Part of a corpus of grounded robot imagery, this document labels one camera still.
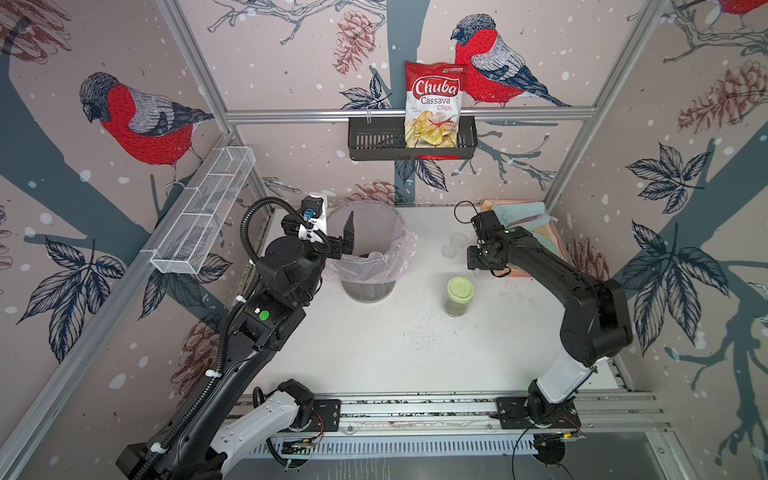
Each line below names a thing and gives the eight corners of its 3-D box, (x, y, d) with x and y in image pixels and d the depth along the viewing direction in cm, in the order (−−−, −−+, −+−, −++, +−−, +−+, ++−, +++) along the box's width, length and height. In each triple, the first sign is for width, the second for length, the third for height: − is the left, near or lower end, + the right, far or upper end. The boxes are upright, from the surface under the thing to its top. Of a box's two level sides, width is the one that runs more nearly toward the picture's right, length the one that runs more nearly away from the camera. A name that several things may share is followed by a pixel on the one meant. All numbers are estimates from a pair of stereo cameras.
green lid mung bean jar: (443, 320, 92) (449, 300, 82) (440, 297, 97) (446, 276, 87) (467, 320, 92) (476, 300, 82) (463, 297, 97) (472, 276, 87)
